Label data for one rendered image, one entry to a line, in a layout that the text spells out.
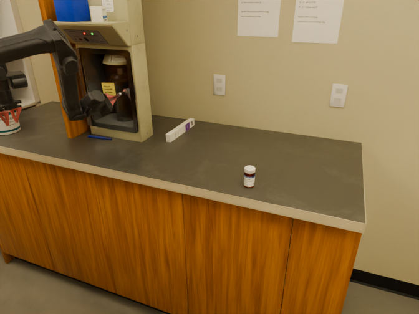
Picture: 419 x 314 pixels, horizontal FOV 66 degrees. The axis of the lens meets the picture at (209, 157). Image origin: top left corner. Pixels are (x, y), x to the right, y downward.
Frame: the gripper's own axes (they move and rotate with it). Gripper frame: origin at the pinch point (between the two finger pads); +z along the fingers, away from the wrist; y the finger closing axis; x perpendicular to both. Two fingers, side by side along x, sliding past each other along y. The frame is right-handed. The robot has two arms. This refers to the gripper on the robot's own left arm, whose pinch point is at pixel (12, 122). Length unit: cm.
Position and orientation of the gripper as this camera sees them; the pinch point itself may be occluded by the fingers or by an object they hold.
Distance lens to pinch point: 171.3
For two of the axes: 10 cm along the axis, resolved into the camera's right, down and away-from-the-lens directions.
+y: 3.7, -4.1, 8.3
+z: 0.1, 9.0, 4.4
